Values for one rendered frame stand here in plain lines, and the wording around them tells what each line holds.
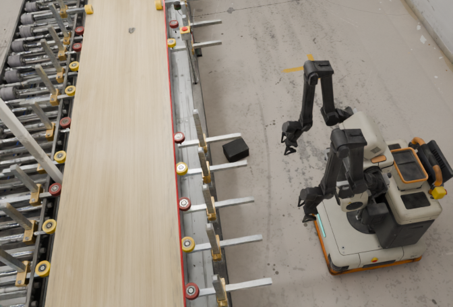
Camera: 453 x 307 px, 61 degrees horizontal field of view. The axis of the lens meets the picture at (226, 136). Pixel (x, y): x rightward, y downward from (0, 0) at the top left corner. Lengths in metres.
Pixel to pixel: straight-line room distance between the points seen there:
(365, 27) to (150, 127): 3.06
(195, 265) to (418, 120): 2.53
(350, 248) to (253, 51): 2.51
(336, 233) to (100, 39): 2.46
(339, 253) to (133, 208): 1.42
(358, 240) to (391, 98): 1.71
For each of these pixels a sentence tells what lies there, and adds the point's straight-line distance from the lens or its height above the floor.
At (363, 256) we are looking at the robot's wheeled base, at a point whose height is 0.28.
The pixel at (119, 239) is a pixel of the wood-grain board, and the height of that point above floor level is 0.90.
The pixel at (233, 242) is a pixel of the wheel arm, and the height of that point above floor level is 0.83.
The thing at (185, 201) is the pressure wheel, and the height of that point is 0.90.
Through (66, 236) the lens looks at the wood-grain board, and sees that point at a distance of 2.43.
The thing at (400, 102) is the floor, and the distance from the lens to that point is 4.10.
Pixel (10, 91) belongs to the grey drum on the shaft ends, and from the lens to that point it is 3.51.
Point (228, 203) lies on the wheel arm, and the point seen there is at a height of 0.82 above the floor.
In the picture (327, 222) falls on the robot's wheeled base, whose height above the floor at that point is 0.28.
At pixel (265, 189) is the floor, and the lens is 3.32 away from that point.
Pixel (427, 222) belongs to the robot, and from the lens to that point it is 2.63.
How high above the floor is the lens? 2.89
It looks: 53 degrees down
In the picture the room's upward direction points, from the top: 8 degrees counter-clockwise
